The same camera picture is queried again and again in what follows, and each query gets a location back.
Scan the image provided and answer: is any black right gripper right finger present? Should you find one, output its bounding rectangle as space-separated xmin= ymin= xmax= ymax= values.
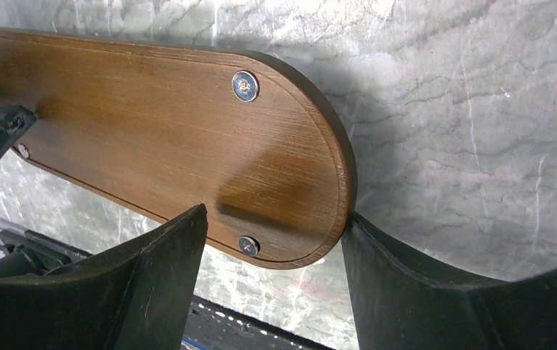
xmin=342 ymin=214 xmax=557 ymax=349

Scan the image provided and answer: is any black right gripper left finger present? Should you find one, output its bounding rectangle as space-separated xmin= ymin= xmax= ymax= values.
xmin=0 ymin=203 xmax=209 ymax=350

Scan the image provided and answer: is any brown oval wooden tray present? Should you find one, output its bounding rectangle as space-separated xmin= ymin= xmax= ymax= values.
xmin=0 ymin=28 xmax=358 ymax=270

